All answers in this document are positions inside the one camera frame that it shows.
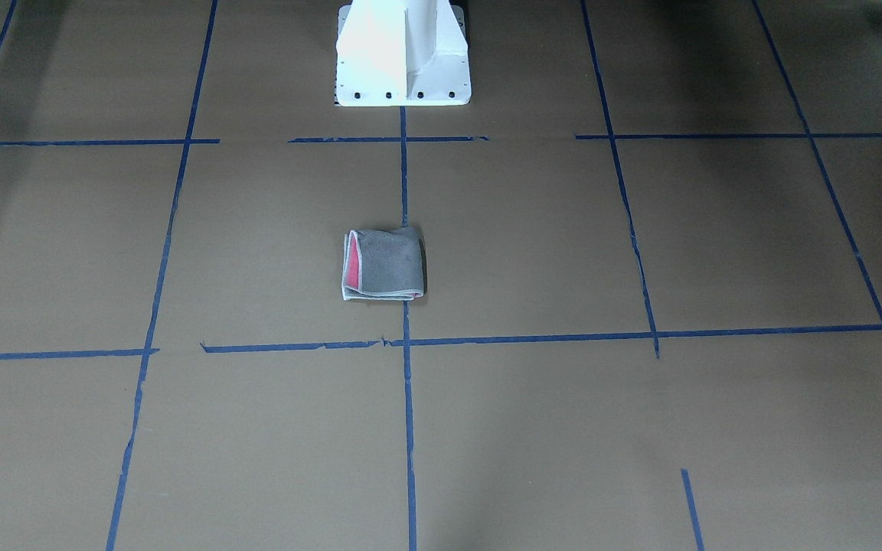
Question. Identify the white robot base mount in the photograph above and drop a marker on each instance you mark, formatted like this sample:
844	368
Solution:
402	53

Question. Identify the pink terry towel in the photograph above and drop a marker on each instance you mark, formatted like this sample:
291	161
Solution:
383	265

